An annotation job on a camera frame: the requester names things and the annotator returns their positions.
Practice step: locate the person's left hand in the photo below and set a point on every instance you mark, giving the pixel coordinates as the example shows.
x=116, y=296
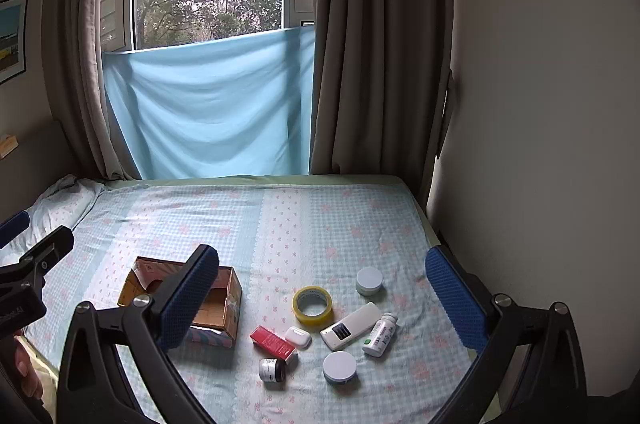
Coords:
x=22, y=364

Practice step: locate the yellow tape roll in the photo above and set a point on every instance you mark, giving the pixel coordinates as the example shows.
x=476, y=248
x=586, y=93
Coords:
x=312, y=320

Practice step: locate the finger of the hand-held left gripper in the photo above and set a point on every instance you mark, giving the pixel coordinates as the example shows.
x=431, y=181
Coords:
x=52, y=249
x=14, y=226

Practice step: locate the floral checked bed blanket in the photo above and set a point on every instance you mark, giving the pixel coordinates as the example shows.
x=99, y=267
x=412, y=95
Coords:
x=300, y=229

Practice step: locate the round jar with pale lid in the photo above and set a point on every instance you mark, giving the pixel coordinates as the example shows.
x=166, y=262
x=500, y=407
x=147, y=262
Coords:
x=340, y=365
x=369, y=278

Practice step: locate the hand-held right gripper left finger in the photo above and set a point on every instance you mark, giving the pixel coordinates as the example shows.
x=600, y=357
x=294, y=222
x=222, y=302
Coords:
x=192, y=299

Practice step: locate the framed wall picture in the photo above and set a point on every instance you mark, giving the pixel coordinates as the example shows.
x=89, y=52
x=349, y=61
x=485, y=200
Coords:
x=12, y=39

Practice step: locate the white earbuds case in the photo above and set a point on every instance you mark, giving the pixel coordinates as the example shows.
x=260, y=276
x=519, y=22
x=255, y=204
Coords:
x=298, y=337

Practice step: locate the small red box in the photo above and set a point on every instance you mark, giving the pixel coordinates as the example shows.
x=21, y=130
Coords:
x=270, y=341

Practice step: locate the small black-labelled jar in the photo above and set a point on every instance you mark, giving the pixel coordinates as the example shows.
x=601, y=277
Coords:
x=270, y=370

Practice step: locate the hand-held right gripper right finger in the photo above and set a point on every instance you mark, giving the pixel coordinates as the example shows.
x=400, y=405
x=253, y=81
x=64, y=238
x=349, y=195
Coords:
x=455, y=299

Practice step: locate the white remote control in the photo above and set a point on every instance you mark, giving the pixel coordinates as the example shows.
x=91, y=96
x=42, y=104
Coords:
x=350, y=326

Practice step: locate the cardboard box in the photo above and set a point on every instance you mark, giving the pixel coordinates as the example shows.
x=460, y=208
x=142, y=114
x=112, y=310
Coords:
x=220, y=309

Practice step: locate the white pill bottle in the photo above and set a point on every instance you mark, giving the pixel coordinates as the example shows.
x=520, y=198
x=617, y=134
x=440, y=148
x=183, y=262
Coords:
x=379, y=336

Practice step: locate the white patterned pillow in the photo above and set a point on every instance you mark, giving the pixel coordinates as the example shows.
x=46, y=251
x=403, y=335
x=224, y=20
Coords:
x=60, y=199

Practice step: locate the light blue cloth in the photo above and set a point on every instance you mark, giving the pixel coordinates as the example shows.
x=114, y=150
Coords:
x=210, y=104

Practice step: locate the beige curtain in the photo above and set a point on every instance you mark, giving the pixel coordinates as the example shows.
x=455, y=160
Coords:
x=380, y=54
x=75, y=79

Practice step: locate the small wooden box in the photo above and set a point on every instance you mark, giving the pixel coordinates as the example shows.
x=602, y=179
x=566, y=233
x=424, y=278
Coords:
x=7, y=147

